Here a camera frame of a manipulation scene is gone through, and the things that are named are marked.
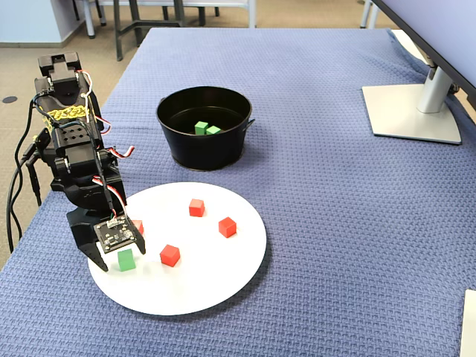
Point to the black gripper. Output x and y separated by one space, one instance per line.
82 231

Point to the green cube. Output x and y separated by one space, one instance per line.
213 130
126 259
201 127

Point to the white round plate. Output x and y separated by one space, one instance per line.
193 282

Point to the red cube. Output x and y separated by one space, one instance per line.
138 224
170 255
196 207
227 227

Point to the black metal bucket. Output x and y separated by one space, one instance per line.
208 152

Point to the black floor socket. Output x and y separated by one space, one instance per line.
10 99

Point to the blue woven cloth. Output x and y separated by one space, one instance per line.
316 223

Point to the white table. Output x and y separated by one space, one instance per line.
91 22

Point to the black chair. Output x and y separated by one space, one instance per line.
202 16
103 15

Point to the silver monitor stand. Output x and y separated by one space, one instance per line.
401 111

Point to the white table legs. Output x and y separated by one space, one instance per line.
364 16

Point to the white flat panel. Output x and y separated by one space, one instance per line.
469 327

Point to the computer monitor screen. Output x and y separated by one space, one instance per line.
446 29

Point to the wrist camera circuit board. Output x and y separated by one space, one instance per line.
117 236

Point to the grey metal table frame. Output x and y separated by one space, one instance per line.
119 37

